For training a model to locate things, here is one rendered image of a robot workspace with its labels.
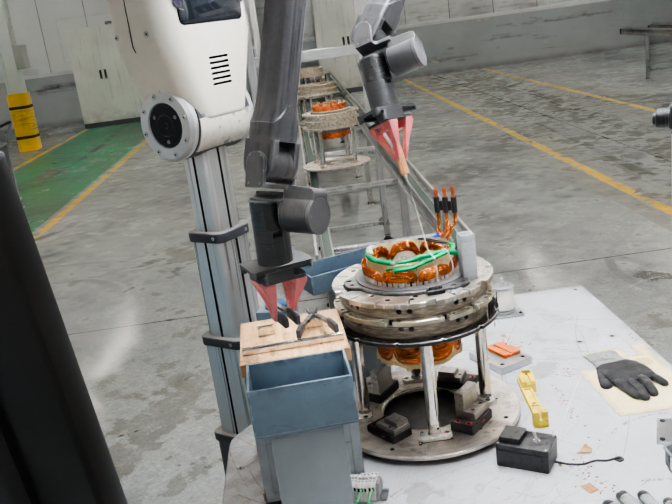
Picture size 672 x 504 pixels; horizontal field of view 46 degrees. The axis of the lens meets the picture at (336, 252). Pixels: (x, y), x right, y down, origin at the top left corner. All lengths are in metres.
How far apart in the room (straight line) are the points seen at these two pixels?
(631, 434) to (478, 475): 0.31
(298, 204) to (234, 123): 0.64
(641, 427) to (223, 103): 1.07
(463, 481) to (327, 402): 0.34
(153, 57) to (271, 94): 0.52
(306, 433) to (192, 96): 0.75
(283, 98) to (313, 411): 0.49
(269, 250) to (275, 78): 0.26
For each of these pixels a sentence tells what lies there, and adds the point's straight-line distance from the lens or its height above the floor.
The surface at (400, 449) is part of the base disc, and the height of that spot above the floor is 0.80.
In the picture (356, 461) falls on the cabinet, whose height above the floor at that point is 0.84.
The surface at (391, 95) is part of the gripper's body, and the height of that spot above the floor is 1.45.
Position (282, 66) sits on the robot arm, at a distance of 1.22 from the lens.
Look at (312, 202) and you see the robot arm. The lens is 1.16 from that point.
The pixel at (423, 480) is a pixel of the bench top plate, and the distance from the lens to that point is 1.52.
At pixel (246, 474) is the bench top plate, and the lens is 1.62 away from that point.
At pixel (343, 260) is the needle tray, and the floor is 1.05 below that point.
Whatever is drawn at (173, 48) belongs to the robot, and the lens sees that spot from 1.68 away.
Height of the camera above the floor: 1.61
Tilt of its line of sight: 17 degrees down
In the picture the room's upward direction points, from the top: 8 degrees counter-clockwise
